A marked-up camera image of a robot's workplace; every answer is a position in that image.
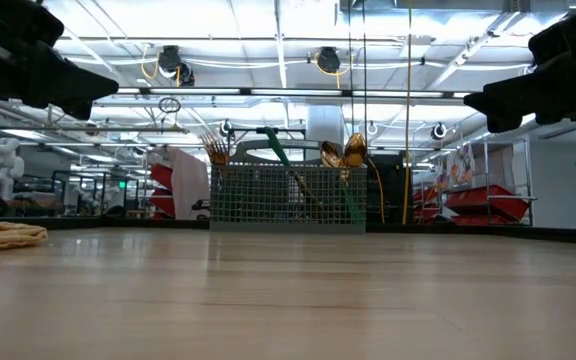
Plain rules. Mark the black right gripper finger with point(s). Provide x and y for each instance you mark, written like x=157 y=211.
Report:
x=503 y=123
x=543 y=95

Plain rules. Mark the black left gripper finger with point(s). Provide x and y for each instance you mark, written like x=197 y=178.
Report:
x=43 y=80
x=80 y=111

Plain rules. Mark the grey mesh cutlery basket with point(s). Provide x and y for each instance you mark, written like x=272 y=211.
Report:
x=288 y=200

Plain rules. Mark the colourful poster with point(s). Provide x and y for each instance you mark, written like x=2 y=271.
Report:
x=460 y=165

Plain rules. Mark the red bins on shelf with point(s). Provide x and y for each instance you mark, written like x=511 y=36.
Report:
x=483 y=202

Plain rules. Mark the white robot figure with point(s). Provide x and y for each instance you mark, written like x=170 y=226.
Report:
x=3 y=165

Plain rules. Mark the red stacked bins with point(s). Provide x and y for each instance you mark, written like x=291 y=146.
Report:
x=163 y=190

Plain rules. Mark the pale pink board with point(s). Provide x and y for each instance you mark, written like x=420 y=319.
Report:
x=188 y=182

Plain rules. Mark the beige folded cloth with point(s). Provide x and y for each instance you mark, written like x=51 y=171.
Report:
x=3 y=236

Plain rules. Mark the white round pillar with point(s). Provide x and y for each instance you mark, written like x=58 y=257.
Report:
x=325 y=125

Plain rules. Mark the black table frame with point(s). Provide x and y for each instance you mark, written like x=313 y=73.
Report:
x=68 y=221

